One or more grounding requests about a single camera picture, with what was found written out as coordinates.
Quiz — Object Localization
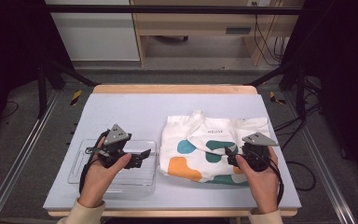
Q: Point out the clear plastic tray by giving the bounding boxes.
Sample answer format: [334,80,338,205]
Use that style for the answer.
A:
[67,138,158,195]

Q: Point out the black metal crossbar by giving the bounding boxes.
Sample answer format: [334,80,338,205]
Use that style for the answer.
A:
[45,4,304,16]

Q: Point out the aluminium floor rail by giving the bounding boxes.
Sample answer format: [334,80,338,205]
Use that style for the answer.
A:
[283,91,357,224]
[0,90,60,224]

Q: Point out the right hand-held gripper cable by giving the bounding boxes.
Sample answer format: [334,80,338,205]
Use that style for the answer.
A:
[267,153,285,207]

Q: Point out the looped black floor cable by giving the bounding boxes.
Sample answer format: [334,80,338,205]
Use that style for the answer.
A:
[284,161,317,192]

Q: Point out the black hanging cables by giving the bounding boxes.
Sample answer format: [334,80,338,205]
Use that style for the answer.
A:
[253,2,288,66]

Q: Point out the white cabinet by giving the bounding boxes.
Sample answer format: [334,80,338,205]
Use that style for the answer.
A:
[45,0,141,63]

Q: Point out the grey table mat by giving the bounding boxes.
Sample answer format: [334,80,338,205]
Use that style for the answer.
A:
[42,92,302,210]

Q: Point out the black floor cable bundle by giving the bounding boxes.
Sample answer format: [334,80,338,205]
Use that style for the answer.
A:
[273,76,323,150]

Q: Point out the thin black floor cable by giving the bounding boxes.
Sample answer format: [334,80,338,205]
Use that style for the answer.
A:
[0,101,20,119]

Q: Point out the yellow black tape piece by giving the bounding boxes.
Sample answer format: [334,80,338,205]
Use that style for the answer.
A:
[70,90,83,106]
[268,91,287,105]

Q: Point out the dark curtain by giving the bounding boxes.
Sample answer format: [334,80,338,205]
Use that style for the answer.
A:
[287,0,358,190]
[0,0,76,144]

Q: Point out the white patterned tote bag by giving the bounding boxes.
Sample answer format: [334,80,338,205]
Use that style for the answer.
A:
[158,109,273,187]

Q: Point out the left hand-held gripper cable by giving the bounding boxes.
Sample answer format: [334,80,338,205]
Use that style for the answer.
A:
[78,130,106,194]

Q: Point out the person's left hand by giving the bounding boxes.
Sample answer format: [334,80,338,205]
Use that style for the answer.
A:
[77,138,132,209]

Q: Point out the hand-held gripper cable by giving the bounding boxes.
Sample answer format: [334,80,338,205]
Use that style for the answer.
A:
[78,130,106,194]
[267,153,285,207]

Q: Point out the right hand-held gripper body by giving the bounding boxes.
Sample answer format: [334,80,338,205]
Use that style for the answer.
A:
[237,132,279,173]

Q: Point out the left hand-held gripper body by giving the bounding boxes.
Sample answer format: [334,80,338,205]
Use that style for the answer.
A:
[86,123,132,168]

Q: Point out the person's right hand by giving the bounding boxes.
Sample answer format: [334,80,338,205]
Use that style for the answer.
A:
[235,148,280,215]

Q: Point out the black metal stand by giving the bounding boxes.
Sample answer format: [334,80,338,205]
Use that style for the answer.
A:
[36,59,101,119]
[245,60,307,121]

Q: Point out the wooden desk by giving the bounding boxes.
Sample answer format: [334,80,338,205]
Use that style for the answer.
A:
[130,0,306,67]

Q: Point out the wooden table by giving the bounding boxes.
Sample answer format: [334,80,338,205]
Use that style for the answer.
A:
[48,83,297,218]

